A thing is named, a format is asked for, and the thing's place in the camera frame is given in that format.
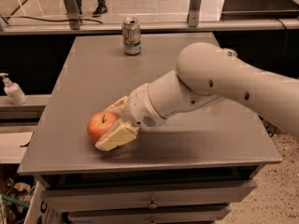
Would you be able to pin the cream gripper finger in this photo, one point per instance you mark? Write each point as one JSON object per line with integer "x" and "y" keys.
{"x": 118, "y": 108}
{"x": 121, "y": 133}

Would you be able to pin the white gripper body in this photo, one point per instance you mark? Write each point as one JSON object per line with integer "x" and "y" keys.
{"x": 140, "y": 105}

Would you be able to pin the red yellow apple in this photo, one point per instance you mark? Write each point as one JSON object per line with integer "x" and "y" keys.
{"x": 99, "y": 124}

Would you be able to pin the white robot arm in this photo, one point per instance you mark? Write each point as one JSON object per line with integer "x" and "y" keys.
{"x": 204, "y": 74}

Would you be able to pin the green white 7up can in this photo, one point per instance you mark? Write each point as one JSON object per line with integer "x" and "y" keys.
{"x": 131, "y": 36}

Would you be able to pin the grey drawer cabinet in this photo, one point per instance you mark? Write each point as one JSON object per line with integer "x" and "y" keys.
{"x": 192, "y": 159}

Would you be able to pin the upper grey drawer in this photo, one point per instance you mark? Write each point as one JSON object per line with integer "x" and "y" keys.
{"x": 152, "y": 196}

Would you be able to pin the grey drawer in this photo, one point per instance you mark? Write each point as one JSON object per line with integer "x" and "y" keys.
{"x": 152, "y": 196}
{"x": 160, "y": 215}

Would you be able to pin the lower grey drawer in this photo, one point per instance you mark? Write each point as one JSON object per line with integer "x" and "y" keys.
{"x": 160, "y": 215}

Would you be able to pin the white pump dispenser bottle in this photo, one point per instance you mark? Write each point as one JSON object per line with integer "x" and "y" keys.
{"x": 13, "y": 90}

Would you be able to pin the white cardboard box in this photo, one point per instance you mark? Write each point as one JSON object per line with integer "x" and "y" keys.
{"x": 41, "y": 212}

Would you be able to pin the right metal railing post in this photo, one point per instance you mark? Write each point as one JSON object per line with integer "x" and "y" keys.
{"x": 193, "y": 13}

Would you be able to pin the metal railing post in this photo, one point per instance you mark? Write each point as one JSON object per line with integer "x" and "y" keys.
{"x": 72, "y": 14}
{"x": 193, "y": 13}

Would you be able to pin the left metal railing post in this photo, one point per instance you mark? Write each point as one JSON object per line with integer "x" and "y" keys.
{"x": 72, "y": 14}

